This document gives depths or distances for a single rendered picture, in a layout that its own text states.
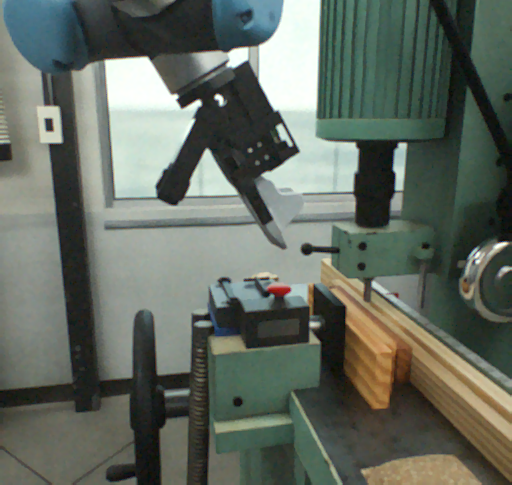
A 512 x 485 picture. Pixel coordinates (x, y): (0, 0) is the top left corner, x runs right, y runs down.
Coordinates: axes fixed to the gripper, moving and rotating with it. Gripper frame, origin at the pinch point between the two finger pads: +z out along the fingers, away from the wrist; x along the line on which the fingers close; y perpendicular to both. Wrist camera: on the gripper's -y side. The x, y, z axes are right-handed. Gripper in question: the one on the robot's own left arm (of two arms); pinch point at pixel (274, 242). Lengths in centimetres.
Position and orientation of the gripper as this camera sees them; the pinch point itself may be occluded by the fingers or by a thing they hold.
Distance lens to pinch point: 56.8
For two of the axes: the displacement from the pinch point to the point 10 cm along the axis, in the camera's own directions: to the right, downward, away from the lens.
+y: 8.5, -5.3, 0.6
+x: -2.1, -2.3, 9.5
